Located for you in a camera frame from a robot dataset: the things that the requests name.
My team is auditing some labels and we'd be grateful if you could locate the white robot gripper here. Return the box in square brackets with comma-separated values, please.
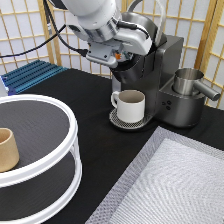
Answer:
[71, 19, 152, 55]

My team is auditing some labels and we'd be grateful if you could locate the grey pod coffee machine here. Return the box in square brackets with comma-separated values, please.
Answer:
[107, 0, 206, 131]

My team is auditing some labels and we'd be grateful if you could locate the white coffee pod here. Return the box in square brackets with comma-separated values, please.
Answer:
[115, 53, 121, 60]

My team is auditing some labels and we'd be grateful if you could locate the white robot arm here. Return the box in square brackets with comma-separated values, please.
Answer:
[48, 0, 152, 63]

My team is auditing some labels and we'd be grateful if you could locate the white ceramic mug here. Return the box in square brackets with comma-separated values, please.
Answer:
[111, 90, 145, 123]

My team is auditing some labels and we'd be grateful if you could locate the steel milk frother jug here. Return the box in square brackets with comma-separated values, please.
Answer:
[173, 68, 221, 101]

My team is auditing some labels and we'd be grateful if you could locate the wooden shoji folding screen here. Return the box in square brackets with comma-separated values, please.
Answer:
[0, 0, 224, 110]

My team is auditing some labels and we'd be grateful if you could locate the grey woven placemat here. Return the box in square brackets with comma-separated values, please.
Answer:
[85, 127, 224, 224]

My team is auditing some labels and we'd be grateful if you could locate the white two-tier round shelf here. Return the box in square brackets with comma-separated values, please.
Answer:
[0, 94, 82, 224]

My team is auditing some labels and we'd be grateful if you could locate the tan ceramic cup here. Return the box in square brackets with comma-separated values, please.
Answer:
[0, 128, 19, 172]

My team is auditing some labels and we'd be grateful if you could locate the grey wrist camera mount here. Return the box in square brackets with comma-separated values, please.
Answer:
[86, 41, 122, 68]

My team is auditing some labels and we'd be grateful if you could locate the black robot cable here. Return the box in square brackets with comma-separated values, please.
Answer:
[0, 0, 89, 60]

